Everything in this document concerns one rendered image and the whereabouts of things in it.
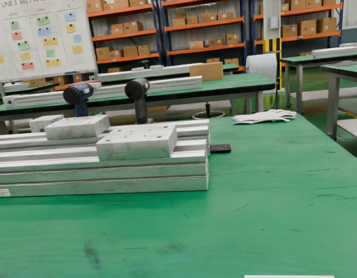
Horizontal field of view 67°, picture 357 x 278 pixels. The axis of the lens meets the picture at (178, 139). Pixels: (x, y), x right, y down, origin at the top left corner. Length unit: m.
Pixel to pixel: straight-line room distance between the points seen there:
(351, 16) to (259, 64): 8.14
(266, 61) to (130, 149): 3.72
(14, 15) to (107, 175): 3.69
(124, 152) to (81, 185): 0.14
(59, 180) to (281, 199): 0.49
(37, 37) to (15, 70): 0.56
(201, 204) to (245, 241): 0.13
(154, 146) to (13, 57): 3.78
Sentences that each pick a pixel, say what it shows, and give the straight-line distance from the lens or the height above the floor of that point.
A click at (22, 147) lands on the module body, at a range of 0.98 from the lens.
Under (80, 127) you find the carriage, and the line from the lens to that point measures 0.83.
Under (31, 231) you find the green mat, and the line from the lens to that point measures 0.61.
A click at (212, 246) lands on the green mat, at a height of 0.78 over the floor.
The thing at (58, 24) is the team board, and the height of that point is 1.55.
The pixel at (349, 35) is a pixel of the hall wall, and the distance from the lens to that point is 12.05.
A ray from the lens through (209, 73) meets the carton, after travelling 2.60.
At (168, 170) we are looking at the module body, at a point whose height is 0.83.
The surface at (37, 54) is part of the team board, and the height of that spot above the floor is 1.24.
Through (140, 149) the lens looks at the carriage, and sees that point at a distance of 0.57.
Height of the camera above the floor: 1.07
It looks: 18 degrees down
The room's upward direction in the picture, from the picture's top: 7 degrees counter-clockwise
